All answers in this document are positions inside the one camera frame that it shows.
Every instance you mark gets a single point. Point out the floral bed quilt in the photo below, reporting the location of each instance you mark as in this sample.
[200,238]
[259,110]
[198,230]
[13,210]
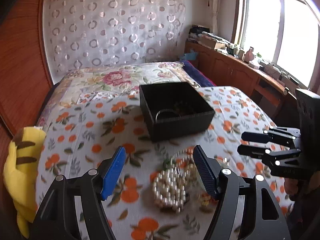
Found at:
[84,83]

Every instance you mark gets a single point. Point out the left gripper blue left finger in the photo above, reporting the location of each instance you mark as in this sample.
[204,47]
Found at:
[112,171]

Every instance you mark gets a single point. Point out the window with white frame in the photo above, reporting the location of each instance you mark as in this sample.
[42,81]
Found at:
[284,33]

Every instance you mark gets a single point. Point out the black open jewelry box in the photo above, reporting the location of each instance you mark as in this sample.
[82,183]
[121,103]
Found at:
[173,110]

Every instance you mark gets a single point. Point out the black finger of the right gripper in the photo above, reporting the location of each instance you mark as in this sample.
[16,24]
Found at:
[253,151]

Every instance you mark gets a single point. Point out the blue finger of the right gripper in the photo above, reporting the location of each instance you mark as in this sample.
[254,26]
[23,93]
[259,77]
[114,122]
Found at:
[255,137]

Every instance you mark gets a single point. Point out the sheer circle pattern curtain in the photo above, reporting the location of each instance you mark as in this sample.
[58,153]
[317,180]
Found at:
[101,33]

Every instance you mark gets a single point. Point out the pink ceramic figurine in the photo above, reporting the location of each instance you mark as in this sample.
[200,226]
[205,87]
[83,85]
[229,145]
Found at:
[249,56]

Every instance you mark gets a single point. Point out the orange print table cloth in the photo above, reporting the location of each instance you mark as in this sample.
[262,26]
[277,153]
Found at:
[79,138]

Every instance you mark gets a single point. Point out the pile of papers and boxes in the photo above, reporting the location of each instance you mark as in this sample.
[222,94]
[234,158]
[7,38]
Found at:
[201,35]

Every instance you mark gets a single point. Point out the person's right hand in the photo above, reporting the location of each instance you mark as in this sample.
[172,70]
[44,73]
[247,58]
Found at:
[293,188]

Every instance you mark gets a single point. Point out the yellow striped plush toy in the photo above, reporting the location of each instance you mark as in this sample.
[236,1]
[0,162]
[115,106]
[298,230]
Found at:
[20,173]

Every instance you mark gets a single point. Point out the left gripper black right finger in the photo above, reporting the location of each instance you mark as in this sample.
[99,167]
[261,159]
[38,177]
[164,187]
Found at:
[209,170]

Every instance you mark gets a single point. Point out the dark blue blanket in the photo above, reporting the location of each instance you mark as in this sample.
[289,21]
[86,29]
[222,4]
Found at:
[196,75]

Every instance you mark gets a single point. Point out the wooden side cabinet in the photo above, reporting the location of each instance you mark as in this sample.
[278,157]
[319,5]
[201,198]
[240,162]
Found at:
[268,93]

